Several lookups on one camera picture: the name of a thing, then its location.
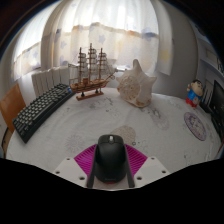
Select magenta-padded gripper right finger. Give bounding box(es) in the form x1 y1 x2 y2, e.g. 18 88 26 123
123 143 171 188

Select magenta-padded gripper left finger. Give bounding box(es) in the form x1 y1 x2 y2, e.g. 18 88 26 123
53 143 99 188

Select black computer mouse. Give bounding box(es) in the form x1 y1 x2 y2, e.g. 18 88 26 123
93 133 128 184

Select white printed tablecloth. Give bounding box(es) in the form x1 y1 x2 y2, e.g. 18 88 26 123
5 87 223 174

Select black keyboard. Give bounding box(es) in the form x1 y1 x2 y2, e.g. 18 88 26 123
12 83 76 144

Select large white conch shell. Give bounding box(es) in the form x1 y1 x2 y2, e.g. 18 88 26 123
115 59 158 109

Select wooden sailing ship model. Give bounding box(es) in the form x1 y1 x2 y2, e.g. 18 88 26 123
68 42 118 102

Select cartoon boy figurine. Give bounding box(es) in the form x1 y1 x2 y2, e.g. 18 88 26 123
185 79 205 108

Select brown wooden chair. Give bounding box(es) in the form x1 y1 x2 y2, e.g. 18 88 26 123
0 83 27 126

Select black router with antennas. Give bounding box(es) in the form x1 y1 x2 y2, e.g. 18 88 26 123
200 84 214 113

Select white radiator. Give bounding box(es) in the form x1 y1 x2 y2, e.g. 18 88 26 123
31 64 81 99

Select black monitor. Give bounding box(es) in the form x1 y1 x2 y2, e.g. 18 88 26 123
209 79 224 141

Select white star-print curtain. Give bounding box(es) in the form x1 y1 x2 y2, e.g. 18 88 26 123
11 0 174 81

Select white wall shelf unit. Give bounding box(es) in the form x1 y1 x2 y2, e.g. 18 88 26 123
196 29 224 84

